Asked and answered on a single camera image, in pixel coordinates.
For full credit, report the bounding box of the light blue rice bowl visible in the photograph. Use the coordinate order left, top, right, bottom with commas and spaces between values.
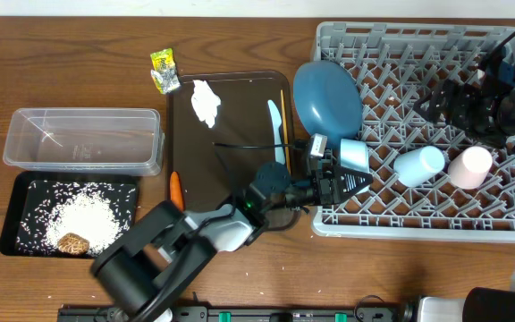
339, 139, 370, 174

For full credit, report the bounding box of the light blue plastic knife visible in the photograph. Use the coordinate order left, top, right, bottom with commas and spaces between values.
267, 100, 286, 165

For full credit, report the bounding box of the light blue plastic cup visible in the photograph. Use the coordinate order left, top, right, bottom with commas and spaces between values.
393, 146, 445, 188

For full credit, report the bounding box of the pink plastic cup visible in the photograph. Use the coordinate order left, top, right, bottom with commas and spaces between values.
447, 146, 493, 190

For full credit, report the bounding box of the large blue plate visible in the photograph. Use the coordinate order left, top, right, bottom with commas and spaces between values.
293, 61, 363, 148

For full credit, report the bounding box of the white tissue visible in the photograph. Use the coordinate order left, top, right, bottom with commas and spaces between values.
190, 80, 221, 128

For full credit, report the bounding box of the orange carrot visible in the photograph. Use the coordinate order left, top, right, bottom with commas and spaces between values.
169, 172, 185, 211

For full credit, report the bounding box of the white rice pile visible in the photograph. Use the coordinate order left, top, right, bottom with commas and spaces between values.
14, 180, 139, 258

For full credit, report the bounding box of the brown food scrap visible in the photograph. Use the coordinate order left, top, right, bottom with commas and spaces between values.
57, 233, 90, 256

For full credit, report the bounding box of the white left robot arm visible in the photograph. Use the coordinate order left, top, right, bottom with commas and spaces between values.
90, 162, 373, 321

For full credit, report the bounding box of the grey dishwasher rack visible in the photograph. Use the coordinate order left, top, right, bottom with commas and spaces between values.
311, 21, 515, 243

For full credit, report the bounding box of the wooden chopstick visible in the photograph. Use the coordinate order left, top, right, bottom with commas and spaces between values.
280, 89, 291, 174

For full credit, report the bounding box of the dark brown serving tray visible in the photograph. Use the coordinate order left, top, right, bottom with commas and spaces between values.
165, 71, 294, 212

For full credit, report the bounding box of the yellow green snack wrapper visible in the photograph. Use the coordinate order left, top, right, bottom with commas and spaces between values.
150, 48, 181, 95

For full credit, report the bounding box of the clear plastic bin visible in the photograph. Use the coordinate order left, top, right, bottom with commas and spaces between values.
3, 107, 165, 176

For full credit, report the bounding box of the black plastic bin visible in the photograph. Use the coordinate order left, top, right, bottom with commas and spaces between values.
0, 171, 139, 258

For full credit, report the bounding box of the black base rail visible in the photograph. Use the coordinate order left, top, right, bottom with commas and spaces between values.
57, 295, 418, 322

